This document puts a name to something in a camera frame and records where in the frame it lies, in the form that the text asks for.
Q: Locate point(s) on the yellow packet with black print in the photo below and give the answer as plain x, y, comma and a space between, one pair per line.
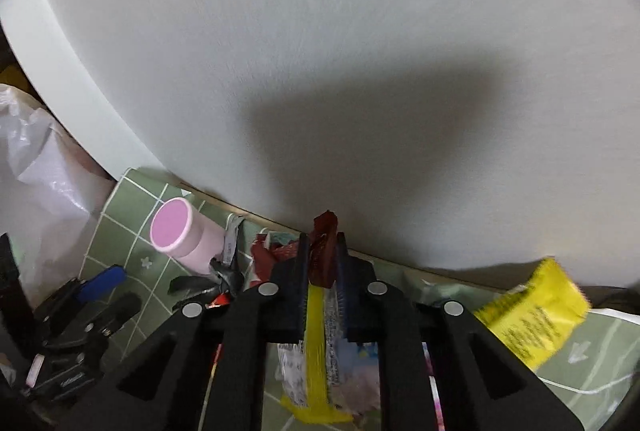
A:
532, 318

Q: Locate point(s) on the pink cylindrical cup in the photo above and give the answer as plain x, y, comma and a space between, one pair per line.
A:
192, 241

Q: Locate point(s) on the green grid mat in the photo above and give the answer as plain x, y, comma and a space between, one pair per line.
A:
130, 231

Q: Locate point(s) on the pale pink packet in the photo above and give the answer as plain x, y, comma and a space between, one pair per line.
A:
357, 378

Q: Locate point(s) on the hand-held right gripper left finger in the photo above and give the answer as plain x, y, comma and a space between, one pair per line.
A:
303, 291

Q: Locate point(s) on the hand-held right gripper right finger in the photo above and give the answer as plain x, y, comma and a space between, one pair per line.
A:
342, 291

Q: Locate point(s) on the pink striped wrapper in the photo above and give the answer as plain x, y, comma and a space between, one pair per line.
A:
434, 386

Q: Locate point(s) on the yellow white snack packet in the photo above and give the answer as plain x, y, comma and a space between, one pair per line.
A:
315, 361

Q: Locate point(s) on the grey foil wrapper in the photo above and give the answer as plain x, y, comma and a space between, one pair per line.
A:
229, 261

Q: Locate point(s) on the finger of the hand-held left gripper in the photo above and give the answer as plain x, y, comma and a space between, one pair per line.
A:
120, 308
102, 283

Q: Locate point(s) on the dark red wrapper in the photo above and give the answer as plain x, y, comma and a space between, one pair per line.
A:
324, 251

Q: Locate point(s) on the white plastic bag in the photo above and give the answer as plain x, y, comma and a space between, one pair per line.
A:
45, 171

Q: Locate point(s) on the red patterned wrapper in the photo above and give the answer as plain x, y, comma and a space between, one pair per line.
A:
265, 256

